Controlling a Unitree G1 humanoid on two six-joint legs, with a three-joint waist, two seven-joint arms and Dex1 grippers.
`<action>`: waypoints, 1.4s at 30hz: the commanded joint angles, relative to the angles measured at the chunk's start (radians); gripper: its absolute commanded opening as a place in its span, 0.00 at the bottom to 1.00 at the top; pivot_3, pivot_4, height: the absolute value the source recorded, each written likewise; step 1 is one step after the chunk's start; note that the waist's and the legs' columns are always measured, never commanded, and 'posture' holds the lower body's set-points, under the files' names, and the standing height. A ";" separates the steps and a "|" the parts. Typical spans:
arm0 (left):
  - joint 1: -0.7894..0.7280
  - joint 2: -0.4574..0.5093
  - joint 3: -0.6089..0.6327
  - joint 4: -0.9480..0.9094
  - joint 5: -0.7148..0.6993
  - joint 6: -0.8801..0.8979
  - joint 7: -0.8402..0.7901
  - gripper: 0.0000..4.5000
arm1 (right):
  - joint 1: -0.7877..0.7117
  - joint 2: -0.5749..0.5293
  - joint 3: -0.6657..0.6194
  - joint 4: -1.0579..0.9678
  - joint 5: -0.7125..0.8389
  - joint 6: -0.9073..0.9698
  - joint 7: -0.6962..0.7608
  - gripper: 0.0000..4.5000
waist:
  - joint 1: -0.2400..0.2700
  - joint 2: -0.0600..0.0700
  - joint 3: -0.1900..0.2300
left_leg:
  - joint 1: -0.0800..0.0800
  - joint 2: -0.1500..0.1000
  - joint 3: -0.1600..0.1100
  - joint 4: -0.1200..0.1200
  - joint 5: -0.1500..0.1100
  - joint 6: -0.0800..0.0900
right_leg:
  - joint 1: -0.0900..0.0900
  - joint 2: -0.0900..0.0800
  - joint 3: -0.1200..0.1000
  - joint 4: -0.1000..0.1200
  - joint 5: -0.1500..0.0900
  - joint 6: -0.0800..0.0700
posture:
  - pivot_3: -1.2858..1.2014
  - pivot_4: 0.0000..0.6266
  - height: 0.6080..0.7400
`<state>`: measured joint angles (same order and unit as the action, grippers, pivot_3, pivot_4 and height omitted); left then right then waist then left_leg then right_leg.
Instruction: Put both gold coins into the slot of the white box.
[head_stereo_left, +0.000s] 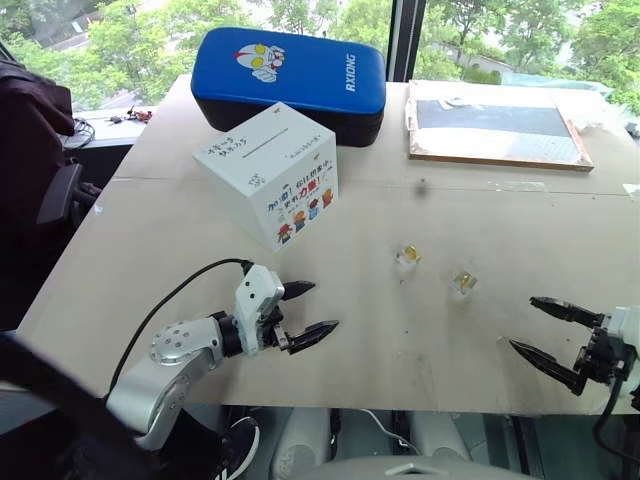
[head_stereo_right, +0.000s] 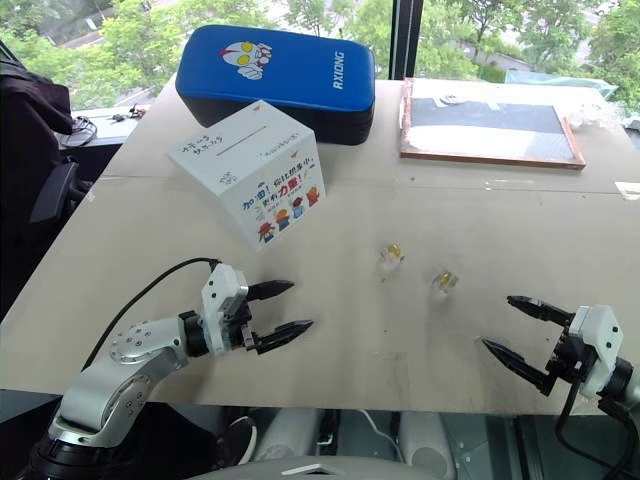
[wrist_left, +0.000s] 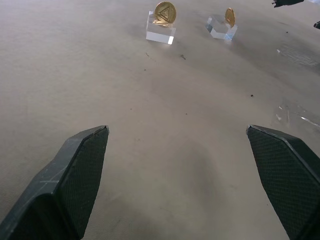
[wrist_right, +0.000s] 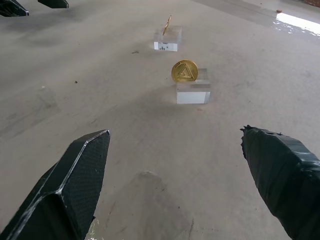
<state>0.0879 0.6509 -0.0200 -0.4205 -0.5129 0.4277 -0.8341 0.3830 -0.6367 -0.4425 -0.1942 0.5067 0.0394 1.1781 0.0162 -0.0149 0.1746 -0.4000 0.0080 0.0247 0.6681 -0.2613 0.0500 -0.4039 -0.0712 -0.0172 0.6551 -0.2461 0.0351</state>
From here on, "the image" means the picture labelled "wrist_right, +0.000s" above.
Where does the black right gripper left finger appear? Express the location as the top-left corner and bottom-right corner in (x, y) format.
(0, 129), (111, 240)

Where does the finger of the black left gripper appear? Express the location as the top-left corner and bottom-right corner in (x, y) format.
(0, 0), (30, 18)
(37, 0), (70, 9)

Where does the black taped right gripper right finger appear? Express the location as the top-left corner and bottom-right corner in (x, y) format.
(239, 124), (320, 240)

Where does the clear acrylic block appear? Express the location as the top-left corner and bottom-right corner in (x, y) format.
(153, 25), (183, 52)
(176, 68), (211, 105)

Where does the gold coin with triangle emblem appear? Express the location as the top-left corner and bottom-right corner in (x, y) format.
(171, 59), (199, 84)

